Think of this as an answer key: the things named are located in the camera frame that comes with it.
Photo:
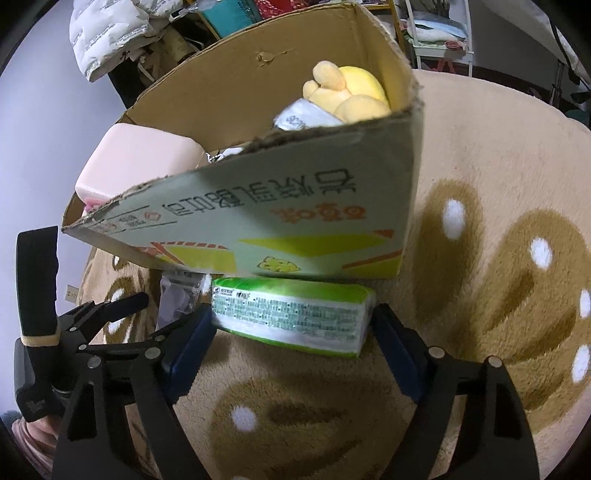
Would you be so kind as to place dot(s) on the red patterned bag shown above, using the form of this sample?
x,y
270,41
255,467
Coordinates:
x,y
281,7

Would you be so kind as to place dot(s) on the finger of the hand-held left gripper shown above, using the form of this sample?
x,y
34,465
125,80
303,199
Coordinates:
x,y
124,348
111,307

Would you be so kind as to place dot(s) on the white utility cart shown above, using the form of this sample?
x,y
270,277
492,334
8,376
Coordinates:
x,y
438,32

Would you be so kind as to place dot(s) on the yellow plush toy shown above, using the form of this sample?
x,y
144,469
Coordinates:
x,y
355,87

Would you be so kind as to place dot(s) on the printed cardboard box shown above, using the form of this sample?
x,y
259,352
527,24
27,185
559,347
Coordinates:
x,y
286,194

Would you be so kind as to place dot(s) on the teal bag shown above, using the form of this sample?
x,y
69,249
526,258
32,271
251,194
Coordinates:
x,y
228,11

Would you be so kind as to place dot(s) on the green tissue pack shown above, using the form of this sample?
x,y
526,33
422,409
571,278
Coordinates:
x,y
291,314

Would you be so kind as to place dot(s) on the white wall socket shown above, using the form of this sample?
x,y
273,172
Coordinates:
x,y
71,293

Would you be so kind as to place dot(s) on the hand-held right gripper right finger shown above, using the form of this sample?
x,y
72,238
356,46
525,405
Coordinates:
x,y
397,350

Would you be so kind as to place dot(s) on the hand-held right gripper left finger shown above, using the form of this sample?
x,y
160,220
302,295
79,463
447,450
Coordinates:
x,y
189,357

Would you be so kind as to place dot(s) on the clear plastic packet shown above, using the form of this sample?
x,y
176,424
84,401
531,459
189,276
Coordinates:
x,y
178,297

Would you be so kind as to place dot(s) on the person's left hand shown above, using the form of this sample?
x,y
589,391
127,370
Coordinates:
x,y
39,431

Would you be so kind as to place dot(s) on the pink foam cushion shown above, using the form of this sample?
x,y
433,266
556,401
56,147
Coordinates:
x,y
134,157

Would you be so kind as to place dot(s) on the beige patterned rug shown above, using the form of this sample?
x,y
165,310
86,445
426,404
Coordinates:
x,y
461,161

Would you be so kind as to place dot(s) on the white puffer jacket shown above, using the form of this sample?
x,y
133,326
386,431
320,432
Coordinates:
x,y
115,37

